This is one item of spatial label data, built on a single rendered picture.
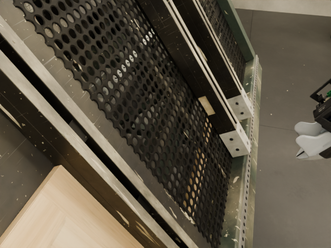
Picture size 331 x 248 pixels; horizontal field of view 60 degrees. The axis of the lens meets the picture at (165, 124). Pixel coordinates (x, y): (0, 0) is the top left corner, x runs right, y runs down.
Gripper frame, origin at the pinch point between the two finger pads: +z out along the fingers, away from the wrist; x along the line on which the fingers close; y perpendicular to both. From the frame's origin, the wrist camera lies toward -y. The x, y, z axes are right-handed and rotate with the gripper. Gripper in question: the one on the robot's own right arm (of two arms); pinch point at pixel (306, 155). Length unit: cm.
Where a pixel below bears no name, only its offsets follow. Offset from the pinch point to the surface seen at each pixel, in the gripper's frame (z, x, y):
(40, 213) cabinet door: 15.0, 25.7, 36.2
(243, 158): 40, -37, -13
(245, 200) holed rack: 39.8, -18.8, -15.3
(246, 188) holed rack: 40.0, -24.4, -15.6
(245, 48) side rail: 36, -120, -6
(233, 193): 41.8, -20.6, -11.7
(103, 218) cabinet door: 20.2, 19.5, 27.1
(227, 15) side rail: 27, -120, 14
